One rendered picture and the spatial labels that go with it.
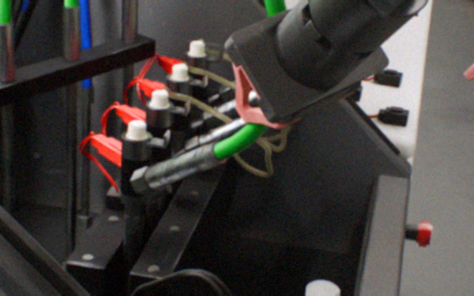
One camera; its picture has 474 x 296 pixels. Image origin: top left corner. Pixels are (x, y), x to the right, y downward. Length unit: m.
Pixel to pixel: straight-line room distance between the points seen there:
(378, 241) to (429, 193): 2.28
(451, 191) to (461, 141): 0.43
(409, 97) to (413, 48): 0.21
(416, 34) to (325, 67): 1.04
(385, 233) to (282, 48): 0.50
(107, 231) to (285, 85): 0.40
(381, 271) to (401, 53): 0.60
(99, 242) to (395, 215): 0.35
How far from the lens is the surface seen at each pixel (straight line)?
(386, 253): 1.09
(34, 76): 1.07
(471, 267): 3.02
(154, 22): 1.24
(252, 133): 0.76
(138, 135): 0.94
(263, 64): 0.67
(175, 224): 1.04
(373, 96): 1.41
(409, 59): 1.57
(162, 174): 0.83
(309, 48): 0.65
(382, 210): 1.18
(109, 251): 0.99
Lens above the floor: 1.49
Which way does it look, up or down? 25 degrees down
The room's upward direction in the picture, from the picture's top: 4 degrees clockwise
